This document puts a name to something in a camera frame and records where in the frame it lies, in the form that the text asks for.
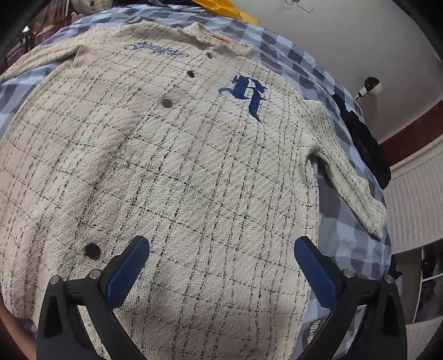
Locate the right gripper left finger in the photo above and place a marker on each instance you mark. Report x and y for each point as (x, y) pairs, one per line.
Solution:
(61, 331)

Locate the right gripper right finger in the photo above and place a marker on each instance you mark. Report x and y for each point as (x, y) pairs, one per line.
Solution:
(381, 333)

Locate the cream plaid tweed shirt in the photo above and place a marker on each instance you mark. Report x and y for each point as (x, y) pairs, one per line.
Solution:
(173, 179)

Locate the blue grey checkered bedsheet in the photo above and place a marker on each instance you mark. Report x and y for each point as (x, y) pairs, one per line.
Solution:
(311, 103)

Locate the white radiator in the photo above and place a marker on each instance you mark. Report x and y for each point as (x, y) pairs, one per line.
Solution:
(414, 205)

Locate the black garment on bed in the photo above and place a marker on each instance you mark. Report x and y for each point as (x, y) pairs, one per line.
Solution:
(370, 151)

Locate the white wall hook bracket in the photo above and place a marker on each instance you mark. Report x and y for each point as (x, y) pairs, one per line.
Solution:
(299, 4)

